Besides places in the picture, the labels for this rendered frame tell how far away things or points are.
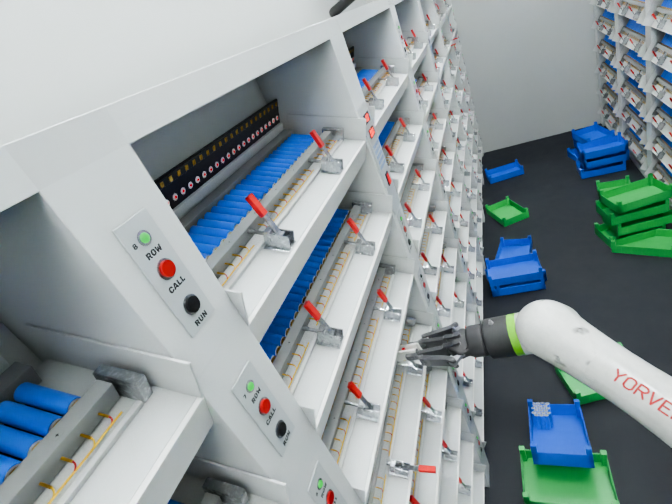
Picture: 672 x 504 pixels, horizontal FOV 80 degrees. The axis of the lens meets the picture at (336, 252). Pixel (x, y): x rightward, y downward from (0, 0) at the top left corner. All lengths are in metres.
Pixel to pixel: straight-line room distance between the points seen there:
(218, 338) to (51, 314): 0.15
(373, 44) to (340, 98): 0.70
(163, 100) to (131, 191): 0.11
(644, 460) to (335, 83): 1.73
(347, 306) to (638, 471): 1.49
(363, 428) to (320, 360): 0.20
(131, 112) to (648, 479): 1.94
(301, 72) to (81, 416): 0.77
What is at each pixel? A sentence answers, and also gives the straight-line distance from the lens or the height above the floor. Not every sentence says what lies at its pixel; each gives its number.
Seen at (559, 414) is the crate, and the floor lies 0.01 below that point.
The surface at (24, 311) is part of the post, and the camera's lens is 0.49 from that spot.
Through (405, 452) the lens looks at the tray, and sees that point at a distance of 1.01.
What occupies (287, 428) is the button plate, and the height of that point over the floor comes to 1.36.
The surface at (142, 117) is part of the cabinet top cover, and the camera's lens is 0.43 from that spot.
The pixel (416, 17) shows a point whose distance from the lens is 2.31.
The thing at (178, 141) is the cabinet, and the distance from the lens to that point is 0.75.
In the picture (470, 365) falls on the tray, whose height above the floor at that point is 0.31.
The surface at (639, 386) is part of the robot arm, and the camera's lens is 0.81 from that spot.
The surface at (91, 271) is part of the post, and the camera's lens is 0.37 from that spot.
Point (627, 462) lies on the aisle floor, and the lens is 2.02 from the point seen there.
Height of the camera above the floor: 1.73
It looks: 27 degrees down
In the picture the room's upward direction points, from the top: 24 degrees counter-clockwise
